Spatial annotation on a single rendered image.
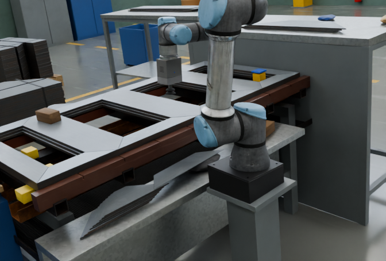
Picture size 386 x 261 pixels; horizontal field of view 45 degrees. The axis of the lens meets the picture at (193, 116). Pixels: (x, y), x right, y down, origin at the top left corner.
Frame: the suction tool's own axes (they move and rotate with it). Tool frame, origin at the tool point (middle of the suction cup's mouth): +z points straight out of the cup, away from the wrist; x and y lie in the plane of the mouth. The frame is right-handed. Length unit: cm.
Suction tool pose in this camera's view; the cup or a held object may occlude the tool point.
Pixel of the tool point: (170, 93)
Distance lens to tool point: 197.6
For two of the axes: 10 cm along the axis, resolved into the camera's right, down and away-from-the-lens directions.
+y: -7.1, 2.4, -6.6
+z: 0.3, 9.5, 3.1
